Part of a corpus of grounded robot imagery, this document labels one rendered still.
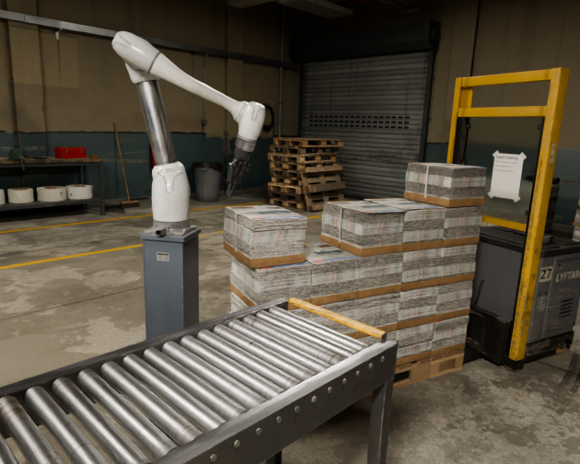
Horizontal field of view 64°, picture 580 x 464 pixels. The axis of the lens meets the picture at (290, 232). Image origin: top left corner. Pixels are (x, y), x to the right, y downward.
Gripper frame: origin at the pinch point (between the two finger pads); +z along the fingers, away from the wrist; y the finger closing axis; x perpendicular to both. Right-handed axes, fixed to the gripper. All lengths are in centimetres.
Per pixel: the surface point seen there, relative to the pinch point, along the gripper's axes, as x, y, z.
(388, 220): -60, 60, -5
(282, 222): -27.9, 6.9, 4.5
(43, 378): -36, -109, 30
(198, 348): -55, -72, 23
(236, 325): -54, -52, 23
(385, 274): -71, 61, 23
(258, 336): -65, -55, 19
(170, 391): -65, -95, 19
